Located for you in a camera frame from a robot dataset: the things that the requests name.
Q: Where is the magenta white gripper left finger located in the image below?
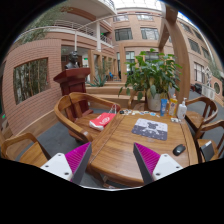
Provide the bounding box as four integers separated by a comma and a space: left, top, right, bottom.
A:
41, 142, 92, 185

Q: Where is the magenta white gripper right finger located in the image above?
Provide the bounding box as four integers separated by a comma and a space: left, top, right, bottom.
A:
133, 143, 182, 185

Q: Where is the black computer mouse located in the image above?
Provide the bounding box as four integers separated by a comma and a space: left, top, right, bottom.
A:
173, 144, 186, 156

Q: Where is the wooden chair near left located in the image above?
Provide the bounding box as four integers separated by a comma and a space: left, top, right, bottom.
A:
1, 133, 51, 167

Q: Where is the red white plastic bag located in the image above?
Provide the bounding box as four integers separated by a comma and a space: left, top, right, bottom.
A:
89, 104, 117, 131

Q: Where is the wooden armchair left of table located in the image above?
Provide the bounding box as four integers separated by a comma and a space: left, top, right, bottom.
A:
54, 92, 121, 143

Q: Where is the wooden chair behind table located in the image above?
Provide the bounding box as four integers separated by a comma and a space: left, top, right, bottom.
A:
128, 91, 148, 111

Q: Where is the white pump dispenser bottle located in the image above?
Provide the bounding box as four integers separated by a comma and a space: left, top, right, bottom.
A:
177, 99, 187, 119

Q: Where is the blue tube bottle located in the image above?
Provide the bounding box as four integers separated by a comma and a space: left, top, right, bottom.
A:
160, 99, 168, 116

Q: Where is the wooden chair near right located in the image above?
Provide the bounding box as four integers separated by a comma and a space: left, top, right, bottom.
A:
194, 120, 224, 163

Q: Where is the wooden chair far right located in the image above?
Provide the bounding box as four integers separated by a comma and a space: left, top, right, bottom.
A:
185, 96, 218, 133

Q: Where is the green potted plant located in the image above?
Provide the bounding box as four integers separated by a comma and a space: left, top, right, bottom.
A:
119, 51, 181, 112

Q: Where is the dark bronze bust statue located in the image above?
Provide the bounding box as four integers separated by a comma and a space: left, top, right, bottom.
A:
65, 51, 79, 69

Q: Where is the dark red wooden pedestal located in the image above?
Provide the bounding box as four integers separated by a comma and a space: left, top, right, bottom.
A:
53, 67, 94, 118

